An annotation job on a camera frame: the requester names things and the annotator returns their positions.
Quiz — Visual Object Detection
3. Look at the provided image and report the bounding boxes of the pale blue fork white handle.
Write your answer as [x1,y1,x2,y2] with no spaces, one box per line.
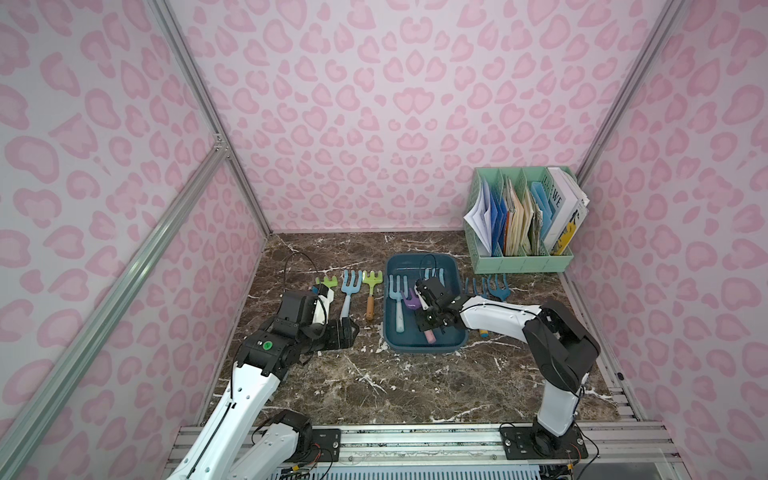
[424,268,445,285]

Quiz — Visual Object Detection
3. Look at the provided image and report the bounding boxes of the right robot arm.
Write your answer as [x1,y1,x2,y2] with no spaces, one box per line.
[415,278,601,441]

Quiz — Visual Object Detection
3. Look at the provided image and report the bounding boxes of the dark teal storage box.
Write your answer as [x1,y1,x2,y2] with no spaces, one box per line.
[382,253,469,354]

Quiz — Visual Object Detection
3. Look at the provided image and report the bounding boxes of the teal fork yellow handle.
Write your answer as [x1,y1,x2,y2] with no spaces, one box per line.
[462,276,487,298]

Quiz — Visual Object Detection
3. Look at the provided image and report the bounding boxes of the pale teal rake white handle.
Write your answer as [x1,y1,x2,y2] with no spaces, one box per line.
[388,275,409,333]

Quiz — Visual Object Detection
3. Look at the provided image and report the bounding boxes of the purple rake pink handle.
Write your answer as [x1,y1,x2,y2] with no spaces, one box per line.
[405,288,436,344]

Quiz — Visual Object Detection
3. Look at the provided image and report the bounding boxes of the green rake orange handle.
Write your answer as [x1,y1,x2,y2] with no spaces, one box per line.
[315,276,338,289]

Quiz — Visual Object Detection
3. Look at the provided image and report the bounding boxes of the teal rake yellow handle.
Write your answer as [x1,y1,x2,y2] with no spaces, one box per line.
[484,274,512,302]

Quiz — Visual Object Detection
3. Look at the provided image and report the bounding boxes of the mint green file organizer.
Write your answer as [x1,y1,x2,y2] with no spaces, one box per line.
[463,167,574,274]

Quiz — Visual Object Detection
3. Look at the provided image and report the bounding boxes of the blue folders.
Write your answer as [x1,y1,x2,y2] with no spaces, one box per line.
[491,180,510,256]

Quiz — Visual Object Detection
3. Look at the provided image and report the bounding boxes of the tan paper folders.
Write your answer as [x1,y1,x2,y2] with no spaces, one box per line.
[502,174,543,257]

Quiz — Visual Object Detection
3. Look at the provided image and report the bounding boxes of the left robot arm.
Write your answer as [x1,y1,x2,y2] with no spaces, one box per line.
[170,285,359,479]

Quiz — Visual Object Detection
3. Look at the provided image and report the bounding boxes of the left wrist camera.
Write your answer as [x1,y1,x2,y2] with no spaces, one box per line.
[312,283,334,325]

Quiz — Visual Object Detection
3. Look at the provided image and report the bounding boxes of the white paper stack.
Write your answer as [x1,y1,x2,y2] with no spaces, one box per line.
[464,179,492,256]

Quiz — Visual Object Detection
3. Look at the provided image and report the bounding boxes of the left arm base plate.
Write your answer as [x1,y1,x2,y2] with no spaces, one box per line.
[288,428,342,463]

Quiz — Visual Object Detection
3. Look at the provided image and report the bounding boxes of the aluminium front rail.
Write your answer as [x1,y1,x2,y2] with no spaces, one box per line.
[162,421,691,479]

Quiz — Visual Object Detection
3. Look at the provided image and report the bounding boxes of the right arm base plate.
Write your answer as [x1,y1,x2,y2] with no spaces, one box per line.
[499,421,589,461]

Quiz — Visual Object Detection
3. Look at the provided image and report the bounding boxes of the light blue fork white handle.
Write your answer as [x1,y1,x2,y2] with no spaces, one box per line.
[340,270,363,319]

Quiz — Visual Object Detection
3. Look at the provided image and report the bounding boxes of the green rake wooden handle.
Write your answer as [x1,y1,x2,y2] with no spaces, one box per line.
[362,271,383,322]

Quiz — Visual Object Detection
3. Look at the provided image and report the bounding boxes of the white yellow book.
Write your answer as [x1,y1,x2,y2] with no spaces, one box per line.
[543,167,590,256]

